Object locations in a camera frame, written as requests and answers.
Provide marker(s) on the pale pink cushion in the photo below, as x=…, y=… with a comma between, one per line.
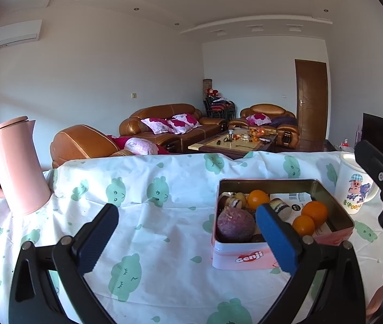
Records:
x=140, y=146

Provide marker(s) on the brown leather sofa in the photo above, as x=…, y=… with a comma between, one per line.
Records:
x=164, y=109

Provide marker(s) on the small brown cream pastry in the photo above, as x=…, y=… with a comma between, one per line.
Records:
x=232, y=203

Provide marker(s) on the pile of small oranges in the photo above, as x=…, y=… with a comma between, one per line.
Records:
x=254, y=131

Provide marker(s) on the purple blanket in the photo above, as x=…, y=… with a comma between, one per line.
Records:
x=284, y=120

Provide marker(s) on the pink electric kettle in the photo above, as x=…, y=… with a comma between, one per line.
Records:
x=15, y=175

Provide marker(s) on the white green printed tablecloth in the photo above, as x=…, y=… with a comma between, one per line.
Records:
x=164, y=243

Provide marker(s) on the round crumbly sandwich cake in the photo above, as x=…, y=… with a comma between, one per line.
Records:
x=281, y=208

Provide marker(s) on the pink floral cushion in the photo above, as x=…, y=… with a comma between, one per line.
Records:
x=259, y=118
x=178, y=126
x=157, y=125
x=187, y=119

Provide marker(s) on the stack of dark chairs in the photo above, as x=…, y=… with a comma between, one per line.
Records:
x=220, y=106

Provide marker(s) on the black television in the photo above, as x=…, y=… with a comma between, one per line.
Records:
x=377, y=138

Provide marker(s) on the chocolate pastry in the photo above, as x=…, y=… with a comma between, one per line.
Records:
x=257, y=238

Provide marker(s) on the white cartoon cup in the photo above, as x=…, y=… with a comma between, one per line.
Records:
x=352, y=189

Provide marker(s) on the tall patterned floor vase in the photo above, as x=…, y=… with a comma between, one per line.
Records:
x=207, y=86

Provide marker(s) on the brown wooden door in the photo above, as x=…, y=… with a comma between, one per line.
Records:
x=311, y=101

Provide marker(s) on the brown leather armchair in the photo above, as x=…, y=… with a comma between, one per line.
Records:
x=83, y=141
x=265, y=108

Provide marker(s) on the small yellow round fruit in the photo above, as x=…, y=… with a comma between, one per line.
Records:
x=241, y=196

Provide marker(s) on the white air conditioner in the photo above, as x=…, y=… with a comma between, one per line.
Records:
x=17, y=33

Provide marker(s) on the printed paper box lining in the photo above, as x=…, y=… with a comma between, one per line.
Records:
x=301, y=198

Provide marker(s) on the orange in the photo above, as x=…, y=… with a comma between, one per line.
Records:
x=258, y=199
x=314, y=212
x=303, y=225

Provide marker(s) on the magenta blanket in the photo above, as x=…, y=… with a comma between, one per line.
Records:
x=118, y=140

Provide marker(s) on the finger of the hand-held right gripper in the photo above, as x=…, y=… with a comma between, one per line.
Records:
x=373, y=162

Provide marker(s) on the pink tin box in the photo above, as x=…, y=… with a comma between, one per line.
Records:
x=238, y=260

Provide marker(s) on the purple passion fruit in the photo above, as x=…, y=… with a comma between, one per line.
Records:
x=236, y=224

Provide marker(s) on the metal can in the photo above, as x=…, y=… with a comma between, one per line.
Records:
x=231, y=134

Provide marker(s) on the wooden coffee table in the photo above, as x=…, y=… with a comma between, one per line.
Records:
x=225, y=145

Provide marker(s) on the red plush toy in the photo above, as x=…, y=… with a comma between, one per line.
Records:
x=213, y=91

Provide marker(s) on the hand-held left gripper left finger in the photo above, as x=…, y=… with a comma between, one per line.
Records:
x=96, y=239

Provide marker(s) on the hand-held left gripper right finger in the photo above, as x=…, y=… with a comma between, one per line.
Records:
x=275, y=233

